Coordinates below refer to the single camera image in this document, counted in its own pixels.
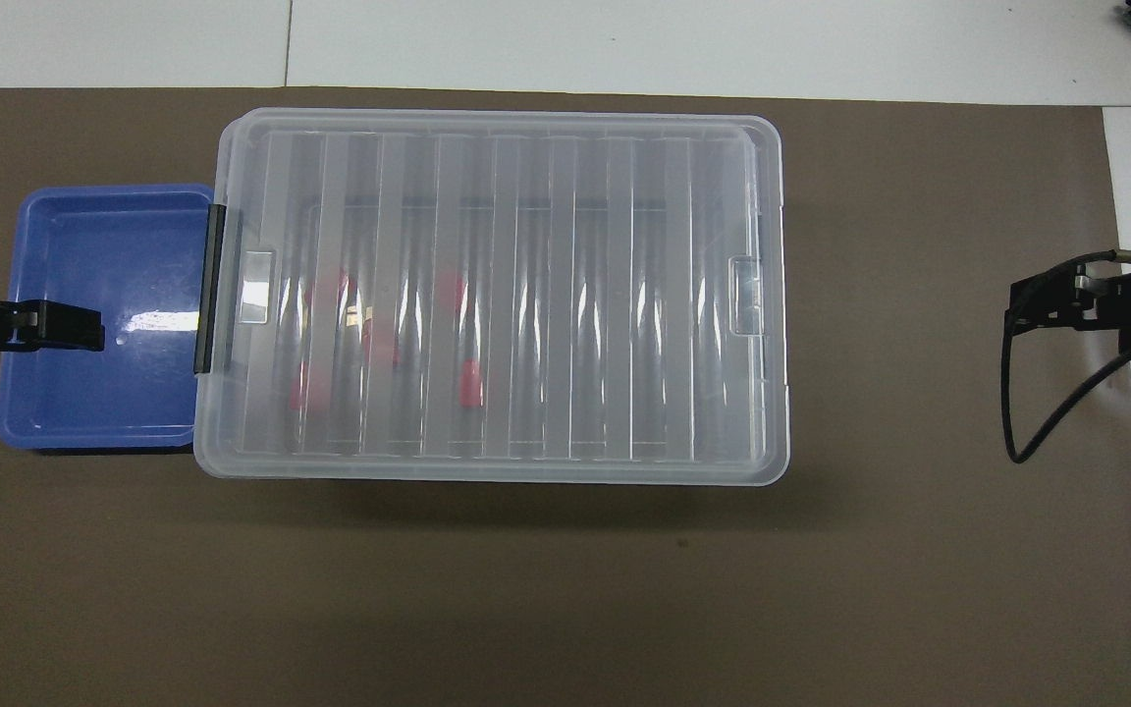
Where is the clear ribbed box lid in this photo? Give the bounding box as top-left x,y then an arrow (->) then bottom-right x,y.
193,107 -> 790,487

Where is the blue plastic tray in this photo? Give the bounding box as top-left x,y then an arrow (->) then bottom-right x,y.
0,184 -> 218,454

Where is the clear plastic storage box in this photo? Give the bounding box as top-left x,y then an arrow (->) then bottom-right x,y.
198,114 -> 786,482

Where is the brown table mat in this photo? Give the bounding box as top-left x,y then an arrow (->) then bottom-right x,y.
0,86 -> 1131,707

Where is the black box latch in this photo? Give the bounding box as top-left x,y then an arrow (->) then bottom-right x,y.
193,201 -> 230,376

